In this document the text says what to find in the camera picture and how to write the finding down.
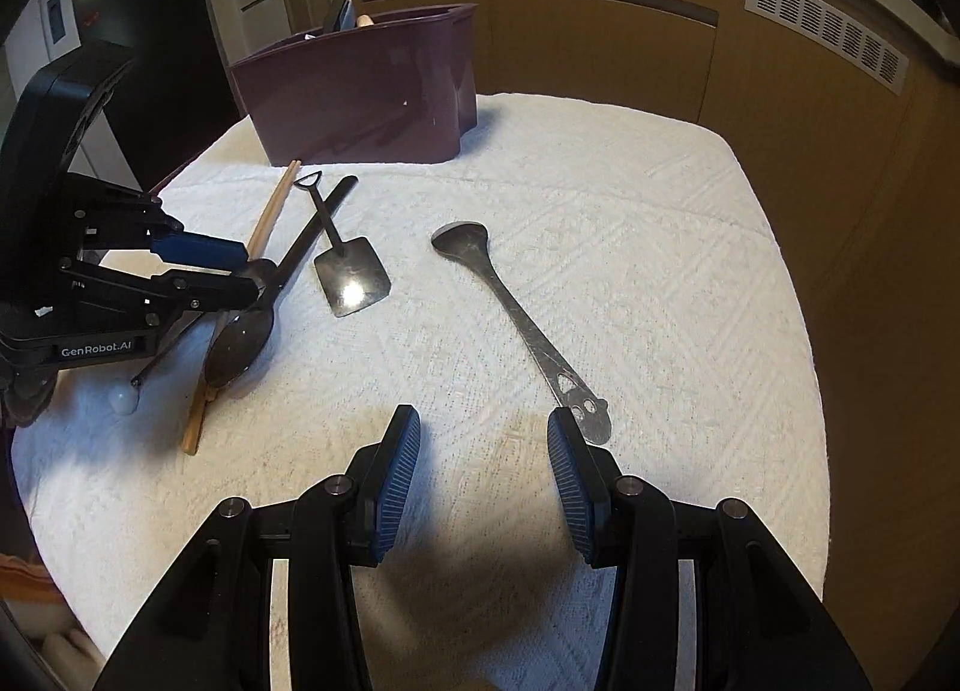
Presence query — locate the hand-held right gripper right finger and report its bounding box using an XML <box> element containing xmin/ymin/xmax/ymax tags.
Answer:
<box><xmin>546</xmin><ymin>406</ymin><xmax>875</xmax><ymax>691</ymax></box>

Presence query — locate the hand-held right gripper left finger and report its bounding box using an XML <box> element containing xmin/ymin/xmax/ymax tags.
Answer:
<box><xmin>94</xmin><ymin>403</ymin><xmax>423</xmax><ymax>691</ymax></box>

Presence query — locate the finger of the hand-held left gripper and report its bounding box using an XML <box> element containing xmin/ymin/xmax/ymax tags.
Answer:
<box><xmin>67</xmin><ymin>173</ymin><xmax>250</xmax><ymax>268</ymax></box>
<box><xmin>62</xmin><ymin>265</ymin><xmax>261</xmax><ymax>333</ymax></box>

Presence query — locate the large dark-handled metal spoon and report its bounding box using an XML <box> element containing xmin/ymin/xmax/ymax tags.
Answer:
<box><xmin>205</xmin><ymin>175</ymin><xmax>359</xmax><ymax>390</ymax></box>

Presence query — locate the wooden chopstick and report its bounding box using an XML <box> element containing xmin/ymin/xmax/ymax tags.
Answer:
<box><xmin>182</xmin><ymin>160</ymin><xmax>301</xmax><ymax>456</ymax></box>
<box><xmin>246</xmin><ymin>161</ymin><xmax>295</xmax><ymax>257</ymax></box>

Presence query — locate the small metal shovel spoon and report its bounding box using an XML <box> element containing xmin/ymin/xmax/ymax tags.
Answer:
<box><xmin>294</xmin><ymin>170</ymin><xmax>393</xmax><ymax>318</ymax></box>

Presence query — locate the metal spoon with cutout handle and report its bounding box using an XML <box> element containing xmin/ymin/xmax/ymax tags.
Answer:
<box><xmin>431</xmin><ymin>222</ymin><xmax>610</xmax><ymax>446</ymax></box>

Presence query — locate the purple plastic utensil holder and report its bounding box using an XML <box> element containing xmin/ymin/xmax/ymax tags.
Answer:
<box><xmin>227</xmin><ymin>2</ymin><xmax>479</xmax><ymax>167</ymax></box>

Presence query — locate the black entrance door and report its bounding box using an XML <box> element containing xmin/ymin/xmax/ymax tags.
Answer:
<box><xmin>97</xmin><ymin>0</ymin><xmax>235</xmax><ymax>189</ymax></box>

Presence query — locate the white textured table cloth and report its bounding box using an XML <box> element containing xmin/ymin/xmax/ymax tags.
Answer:
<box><xmin>11</xmin><ymin>92</ymin><xmax>830</xmax><ymax>691</ymax></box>

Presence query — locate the wooden kitchen counter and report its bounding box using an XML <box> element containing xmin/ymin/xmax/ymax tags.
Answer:
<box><xmin>330</xmin><ymin>0</ymin><xmax>960</xmax><ymax>437</ymax></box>

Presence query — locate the short white vent grille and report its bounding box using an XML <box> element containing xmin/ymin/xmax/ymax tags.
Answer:
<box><xmin>745</xmin><ymin>0</ymin><xmax>910</xmax><ymax>92</ymax></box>

